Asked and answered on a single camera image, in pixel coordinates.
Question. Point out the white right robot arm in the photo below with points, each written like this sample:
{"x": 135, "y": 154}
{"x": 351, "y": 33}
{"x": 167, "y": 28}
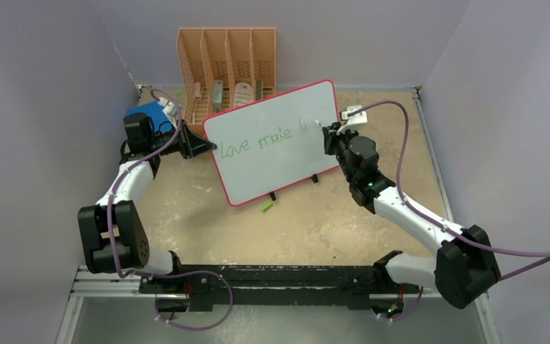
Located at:
{"x": 463, "y": 265}

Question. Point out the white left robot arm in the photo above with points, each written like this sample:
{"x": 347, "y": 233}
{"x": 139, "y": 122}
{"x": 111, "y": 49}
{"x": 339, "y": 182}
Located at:
{"x": 112, "y": 234}

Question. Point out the pink-framed whiteboard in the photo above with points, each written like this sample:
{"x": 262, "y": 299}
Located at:
{"x": 272, "y": 143}

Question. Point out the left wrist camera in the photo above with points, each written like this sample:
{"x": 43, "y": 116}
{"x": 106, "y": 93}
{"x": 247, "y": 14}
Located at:
{"x": 170, "y": 109}

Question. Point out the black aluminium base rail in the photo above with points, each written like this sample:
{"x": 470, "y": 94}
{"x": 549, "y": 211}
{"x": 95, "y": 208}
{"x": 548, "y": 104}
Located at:
{"x": 204, "y": 286}

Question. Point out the green marker cap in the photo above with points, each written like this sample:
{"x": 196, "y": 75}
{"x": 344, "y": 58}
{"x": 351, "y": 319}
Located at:
{"x": 267, "y": 206}

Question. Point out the green whiteboard marker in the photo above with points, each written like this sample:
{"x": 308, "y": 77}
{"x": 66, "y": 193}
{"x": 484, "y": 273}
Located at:
{"x": 320, "y": 124}

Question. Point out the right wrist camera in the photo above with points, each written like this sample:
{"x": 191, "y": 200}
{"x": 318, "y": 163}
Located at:
{"x": 352, "y": 118}

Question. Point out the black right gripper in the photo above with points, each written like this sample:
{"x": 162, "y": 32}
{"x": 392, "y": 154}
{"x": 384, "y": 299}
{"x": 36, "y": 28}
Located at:
{"x": 331, "y": 137}

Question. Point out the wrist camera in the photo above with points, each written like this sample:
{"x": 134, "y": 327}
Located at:
{"x": 170, "y": 109}
{"x": 352, "y": 118}

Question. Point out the orange plastic file organizer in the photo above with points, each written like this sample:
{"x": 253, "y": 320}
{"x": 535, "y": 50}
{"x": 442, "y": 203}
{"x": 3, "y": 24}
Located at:
{"x": 214, "y": 60}

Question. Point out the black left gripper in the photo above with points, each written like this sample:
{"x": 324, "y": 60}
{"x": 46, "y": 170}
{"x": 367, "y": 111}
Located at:
{"x": 190, "y": 145}

